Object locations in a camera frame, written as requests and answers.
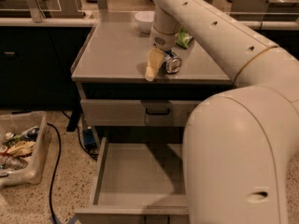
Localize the snack items in bin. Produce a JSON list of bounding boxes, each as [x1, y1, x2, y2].
[[0, 126, 39, 170]]

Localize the grey drawer cabinet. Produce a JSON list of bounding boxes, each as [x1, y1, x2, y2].
[[72, 12, 234, 143]]

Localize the green chip bag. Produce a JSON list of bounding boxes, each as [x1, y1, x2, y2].
[[176, 27, 193, 49]]

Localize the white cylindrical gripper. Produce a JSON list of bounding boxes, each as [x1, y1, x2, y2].
[[145, 26, 178, 81]]

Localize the black drawer handle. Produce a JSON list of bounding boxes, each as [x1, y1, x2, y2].
[[146, 108, 170, 116]]

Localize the black floor cable left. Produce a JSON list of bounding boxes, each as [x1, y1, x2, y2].
[[46, 122, 63, 224]]

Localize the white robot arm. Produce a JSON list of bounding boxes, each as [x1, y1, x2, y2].
[[151, 0, 299, 224]]

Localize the white ceramic bowl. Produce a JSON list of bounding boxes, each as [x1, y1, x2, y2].
[[135, 11, 154, 33]]

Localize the clear plastic bin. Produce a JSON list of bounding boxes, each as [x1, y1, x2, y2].
[[0, 111, 50, 189]]

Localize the blue pepsi can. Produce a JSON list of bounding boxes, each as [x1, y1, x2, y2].
[[163, 50, 182, 74]]

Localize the open grey middle drawer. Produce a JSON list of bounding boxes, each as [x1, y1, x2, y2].
[[76, 138, 189, 224]]

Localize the blue power box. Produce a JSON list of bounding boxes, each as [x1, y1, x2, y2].
[[82, 129, 96, 150]]

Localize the closed upper grey drawer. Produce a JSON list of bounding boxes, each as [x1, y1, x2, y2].
[[80, 99, 199, 127]]

